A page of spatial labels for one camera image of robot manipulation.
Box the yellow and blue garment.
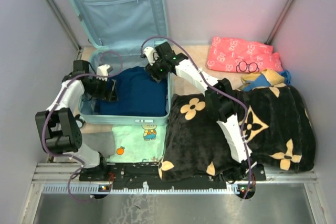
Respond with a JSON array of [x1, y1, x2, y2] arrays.
[[239, 69, 291, 91]]

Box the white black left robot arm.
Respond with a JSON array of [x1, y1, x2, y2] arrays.
[[35, 60, 117, 180]]

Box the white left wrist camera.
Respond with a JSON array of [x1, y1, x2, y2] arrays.
[[96, 64, 113, 81]]

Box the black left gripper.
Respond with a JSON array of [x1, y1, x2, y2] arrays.
[[86, 74, 118, 102]]

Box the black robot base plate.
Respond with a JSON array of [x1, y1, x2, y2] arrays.
[[79, 161, 266, 189]]

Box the light green cartoon cloth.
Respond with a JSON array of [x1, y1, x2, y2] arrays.
[[107, 124, 166, 163]]

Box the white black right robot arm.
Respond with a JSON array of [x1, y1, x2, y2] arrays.
[[140, 42, 256, 180]]

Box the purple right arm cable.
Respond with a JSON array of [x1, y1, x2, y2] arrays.
[[140, 36, 257, 200]]

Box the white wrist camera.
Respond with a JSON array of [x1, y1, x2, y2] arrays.
[[143, 46, 159, 66], [96, 64, 113, 81]]

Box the aluminium frame rail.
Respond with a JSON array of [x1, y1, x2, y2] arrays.
[[19, 162, 329, 223]]

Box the white cable duct strip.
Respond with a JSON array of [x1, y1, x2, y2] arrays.
[[41, 182, 248, 196]]

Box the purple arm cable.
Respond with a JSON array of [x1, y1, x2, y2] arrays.
[[41, 50, 124, 203], [140, 36, 257, 200]]

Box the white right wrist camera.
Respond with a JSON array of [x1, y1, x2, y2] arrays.
[[143, 46, 159, 66]]

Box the black floral fleece blanket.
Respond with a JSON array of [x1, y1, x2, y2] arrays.
[[160, 84, 316, 174]]

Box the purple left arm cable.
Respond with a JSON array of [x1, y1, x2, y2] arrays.
[[41, 50, 124, 203]]

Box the grey cloth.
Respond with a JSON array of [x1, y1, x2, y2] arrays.
[[82, 131, 116, 157]]

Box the dark blue shirt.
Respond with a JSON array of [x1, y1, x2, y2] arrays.
[[95, 67, 167, 117]]

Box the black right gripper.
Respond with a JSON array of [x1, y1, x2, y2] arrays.
[[144, 54, 168, 83]]

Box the light teal hardshell suitcase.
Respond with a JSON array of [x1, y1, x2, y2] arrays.
[[54, 0, 174, 126]]

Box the pink printed garment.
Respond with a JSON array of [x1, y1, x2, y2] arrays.
[[206, 37, 283, 73]]

